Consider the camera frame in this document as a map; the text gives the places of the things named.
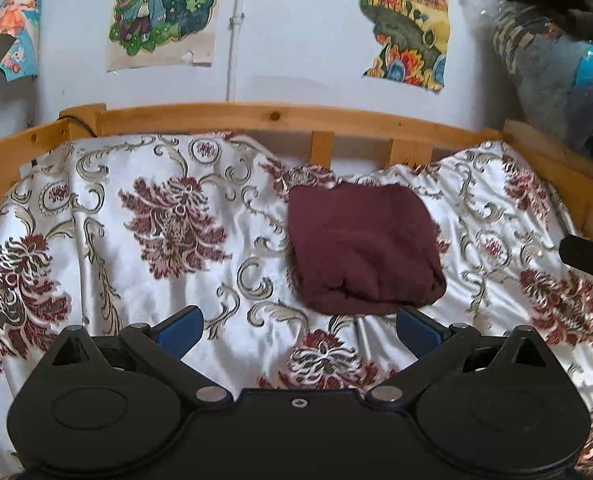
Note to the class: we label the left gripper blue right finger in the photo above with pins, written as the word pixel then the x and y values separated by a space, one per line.
pixel 421 334

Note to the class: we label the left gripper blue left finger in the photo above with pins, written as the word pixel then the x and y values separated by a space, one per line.
pixel 174 337

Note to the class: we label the maroon long-sleeve sweater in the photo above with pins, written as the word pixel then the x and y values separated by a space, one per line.
pixel 364 249

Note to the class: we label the plastic bag of clothes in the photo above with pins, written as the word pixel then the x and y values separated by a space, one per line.
pixel 553 73

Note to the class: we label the colourful landscape poster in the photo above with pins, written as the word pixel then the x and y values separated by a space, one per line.
pixel 413 37

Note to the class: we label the anime girl poster left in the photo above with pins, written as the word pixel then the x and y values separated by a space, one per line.
pixel 20 20

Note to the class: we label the wooden bed frame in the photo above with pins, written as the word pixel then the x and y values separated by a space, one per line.
pixel 411 141

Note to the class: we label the white wall pipe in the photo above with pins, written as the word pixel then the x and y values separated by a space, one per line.
pixel 235 24

